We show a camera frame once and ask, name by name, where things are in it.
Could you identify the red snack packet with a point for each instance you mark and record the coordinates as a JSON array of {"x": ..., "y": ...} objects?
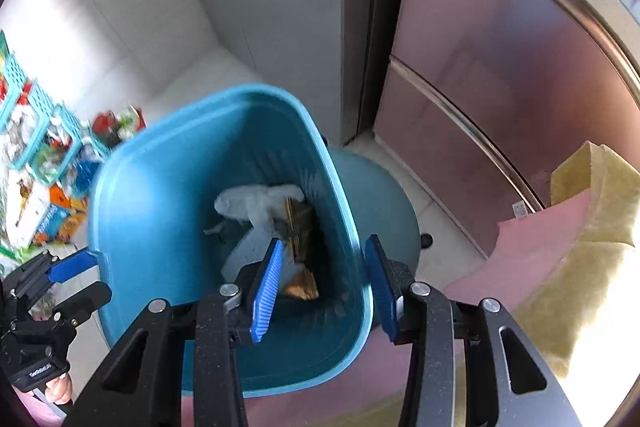
[{"x": 117, "y": 124}]

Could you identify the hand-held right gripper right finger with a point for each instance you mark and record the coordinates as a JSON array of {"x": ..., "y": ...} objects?
[{"x": 381, "y": 294}]

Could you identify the stainless steel refrigerator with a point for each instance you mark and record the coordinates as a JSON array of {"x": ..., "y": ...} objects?
[{"x": 475, "y": 57}]

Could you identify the brown snack wrapper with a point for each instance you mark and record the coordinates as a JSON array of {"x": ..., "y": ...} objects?
[{"x": 300, "y": 227}]

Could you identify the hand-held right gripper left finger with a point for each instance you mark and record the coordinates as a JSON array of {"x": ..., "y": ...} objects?
[{"x": 265, "y": 294}]

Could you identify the pink cloth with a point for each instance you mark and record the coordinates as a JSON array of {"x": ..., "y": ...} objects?
[{"x": 525, "y": 247}]

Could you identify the white tissue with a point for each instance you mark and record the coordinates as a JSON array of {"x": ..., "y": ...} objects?
[{"x": 250, "y": 202}]

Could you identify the pile of colourful packets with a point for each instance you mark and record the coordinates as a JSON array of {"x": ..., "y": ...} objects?
[{"x": 45, "y": 212}]

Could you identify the blue plastic trash bin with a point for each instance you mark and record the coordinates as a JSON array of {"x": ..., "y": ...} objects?
[{"x": 170, "y": 207}]

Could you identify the turquoise plastic baskets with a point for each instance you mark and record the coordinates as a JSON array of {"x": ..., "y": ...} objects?
[{"x": 35, "y": 122}]

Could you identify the person's left hand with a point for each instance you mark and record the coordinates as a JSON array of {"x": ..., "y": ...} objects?
[{"x": 59, "y": 389}]

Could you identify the person's left forearm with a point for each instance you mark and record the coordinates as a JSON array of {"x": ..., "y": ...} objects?
[{"x": 37, "y": 412}]

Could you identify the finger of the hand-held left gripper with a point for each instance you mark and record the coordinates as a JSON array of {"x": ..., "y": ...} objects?
[
  {"x": 75, "y": 266},
  {"x": 82, "y": 304}
]

